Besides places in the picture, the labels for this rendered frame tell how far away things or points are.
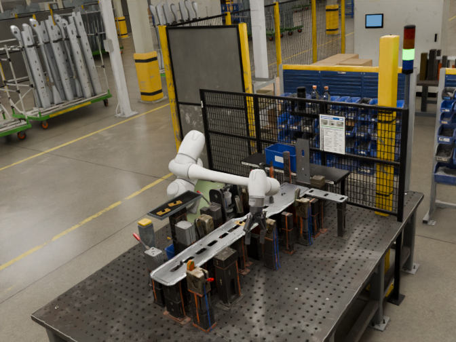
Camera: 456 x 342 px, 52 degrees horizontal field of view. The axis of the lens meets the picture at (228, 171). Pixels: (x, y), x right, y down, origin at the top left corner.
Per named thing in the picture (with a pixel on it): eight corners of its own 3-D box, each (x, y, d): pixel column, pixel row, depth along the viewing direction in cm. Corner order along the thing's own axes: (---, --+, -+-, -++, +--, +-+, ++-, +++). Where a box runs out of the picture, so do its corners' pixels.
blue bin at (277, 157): (294, 172, 357) (294, 155, 352) (264, 163, 378) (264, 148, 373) (307, 164, 367) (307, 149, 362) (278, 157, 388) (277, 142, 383)
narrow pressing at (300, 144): (309, 183, 341) (308, 140, 328) (296, 180, 349) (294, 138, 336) (310, 183, 342) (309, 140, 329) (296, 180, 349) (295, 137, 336)
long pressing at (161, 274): (173, 290, 242) (173, 287, 241) (145, 275, 256) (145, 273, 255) (311, 189, 335) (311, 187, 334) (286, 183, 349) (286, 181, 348)
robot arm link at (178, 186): (174, 207, 365) (159, 196, 347) (183, 186, 370) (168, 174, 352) (191, 211, 356) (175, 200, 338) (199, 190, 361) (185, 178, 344)
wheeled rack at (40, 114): (43, 131, 924) (19, 40, 856) (14, 126, 978) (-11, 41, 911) (114, 105, 1066) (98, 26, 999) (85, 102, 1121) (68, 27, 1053)
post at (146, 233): (155, 289, 291) (144, 228, 274) (148, 285, 296) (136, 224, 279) (164, 283, 296) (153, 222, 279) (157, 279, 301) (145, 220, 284)
